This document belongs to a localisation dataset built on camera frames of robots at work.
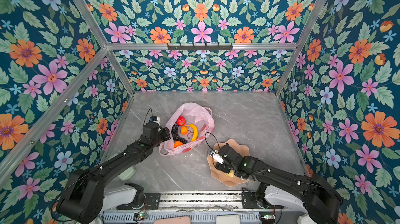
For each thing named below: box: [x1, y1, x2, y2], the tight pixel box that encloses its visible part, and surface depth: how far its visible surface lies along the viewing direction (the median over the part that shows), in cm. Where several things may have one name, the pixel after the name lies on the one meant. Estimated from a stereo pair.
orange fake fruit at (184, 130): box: [180, 126, 189, 135], surface depth 97 cm
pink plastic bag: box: [158, 102, 216, 156], surface depth 95 cm
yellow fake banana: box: [185, 123, 199, 142], surface depth 98 cm
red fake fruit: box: [175, 115, 187, 127], surface depth 100 cm
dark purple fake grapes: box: [170, 123, 188, 145], surface depth 95 cm
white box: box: [215, 214, 241, 224], surface depth 69 cm
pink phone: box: [153, 215, 191, 224], surface depth 69 cm
